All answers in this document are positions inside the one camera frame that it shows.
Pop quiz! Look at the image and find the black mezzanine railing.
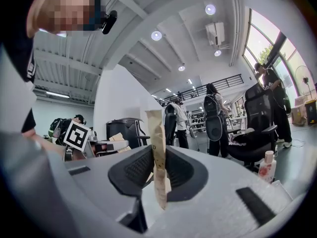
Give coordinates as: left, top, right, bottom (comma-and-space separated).
158, 74, 242, 107

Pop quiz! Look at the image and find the cardboard box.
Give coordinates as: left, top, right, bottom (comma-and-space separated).
291, 97, 308, 126

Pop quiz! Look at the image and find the black head-mounted camera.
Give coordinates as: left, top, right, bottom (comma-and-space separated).
101, 10, 118, 36

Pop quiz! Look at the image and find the black bin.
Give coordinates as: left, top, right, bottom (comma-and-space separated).
304, 99, 317, 123

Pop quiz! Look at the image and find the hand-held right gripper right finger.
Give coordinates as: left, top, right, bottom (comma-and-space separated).
146, 145, 307, 238

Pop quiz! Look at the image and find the black mesh office chair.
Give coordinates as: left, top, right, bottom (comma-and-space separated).
227, 84, 279, 173
164, 112, 177, 146

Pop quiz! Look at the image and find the beige paper strip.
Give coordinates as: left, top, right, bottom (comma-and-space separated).
145, 110, 172, 210

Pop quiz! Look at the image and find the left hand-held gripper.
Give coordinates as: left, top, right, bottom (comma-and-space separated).
63, 119, 130, 162

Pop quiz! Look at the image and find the pink lotion bottle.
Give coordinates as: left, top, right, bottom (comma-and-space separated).
257, 150, 277, 184

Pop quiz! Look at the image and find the person's left forearm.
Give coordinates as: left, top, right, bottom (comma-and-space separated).
23, 129, 65, 157

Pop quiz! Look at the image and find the large window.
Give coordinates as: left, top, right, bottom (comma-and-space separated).
242, 8, 309, 109

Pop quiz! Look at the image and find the tube ceiling light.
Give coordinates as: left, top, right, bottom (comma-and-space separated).
46, 90, 70, 99

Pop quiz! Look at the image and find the person's head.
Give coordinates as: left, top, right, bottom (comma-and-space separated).
27, 0, 102, 38

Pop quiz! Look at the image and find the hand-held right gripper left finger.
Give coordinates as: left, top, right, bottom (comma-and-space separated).
64, 144, 155, 238

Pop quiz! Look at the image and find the standing fan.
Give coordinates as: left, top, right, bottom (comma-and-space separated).
294, 65, 316, 104

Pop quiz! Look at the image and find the pile of clothes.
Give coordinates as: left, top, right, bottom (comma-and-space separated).
229, 127, 256, 146

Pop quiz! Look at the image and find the ceiling air conditioner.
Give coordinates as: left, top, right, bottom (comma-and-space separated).
205, 21, 225, 47

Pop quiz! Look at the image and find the person's black shirt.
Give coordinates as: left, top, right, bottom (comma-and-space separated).
0, 0, 38, 133

